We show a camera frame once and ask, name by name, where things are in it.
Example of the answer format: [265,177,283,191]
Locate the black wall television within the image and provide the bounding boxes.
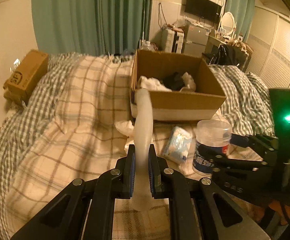
[185,0,221,23]

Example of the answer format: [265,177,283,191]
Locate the large clear water bottle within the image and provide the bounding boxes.
[139,40,152,51]

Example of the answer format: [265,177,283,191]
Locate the blue tissue packet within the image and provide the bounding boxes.
[162,126,192,164]

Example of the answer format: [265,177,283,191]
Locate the brown SF shipping box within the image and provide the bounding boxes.
[3,50,49,106]

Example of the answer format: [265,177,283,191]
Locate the green checkered duvet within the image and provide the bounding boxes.
[0,53,274,239]

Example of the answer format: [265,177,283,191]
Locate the white translucent tube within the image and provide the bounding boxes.
[131,88,153,211]

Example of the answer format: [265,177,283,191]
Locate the black clothes on chair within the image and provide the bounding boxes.
[202,44,249,69]

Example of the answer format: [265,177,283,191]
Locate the cream crumpled cloth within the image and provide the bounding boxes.
[115,120,134,143]

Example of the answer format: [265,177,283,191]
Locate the black round lens cap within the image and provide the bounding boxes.
[163,72,185,91]

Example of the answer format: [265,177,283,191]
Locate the open cardboard box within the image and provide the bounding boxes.
[130,49,226,122]

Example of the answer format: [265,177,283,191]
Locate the white cloth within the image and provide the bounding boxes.
[136,76,172,92]

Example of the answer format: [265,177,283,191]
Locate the clear lidded wipes jar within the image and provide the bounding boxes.
[192,119,232,177]

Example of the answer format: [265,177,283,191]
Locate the beige plaid blanket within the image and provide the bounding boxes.
[4,55,263,240]

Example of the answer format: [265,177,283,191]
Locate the white suitcase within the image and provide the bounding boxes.
[161,29,184,54]

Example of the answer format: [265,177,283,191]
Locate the oval white mirror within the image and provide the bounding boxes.
[219,11,236,36]

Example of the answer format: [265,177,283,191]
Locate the white louvered wardrobe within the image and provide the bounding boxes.
[247,6,290,88]

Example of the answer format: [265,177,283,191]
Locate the large green curtain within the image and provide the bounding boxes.
[31,0,152,56]

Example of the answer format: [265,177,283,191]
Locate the small green curtain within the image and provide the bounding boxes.
[225,0,255,41]

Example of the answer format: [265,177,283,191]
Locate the silver mini fridge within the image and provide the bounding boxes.
[182,24,209,57]

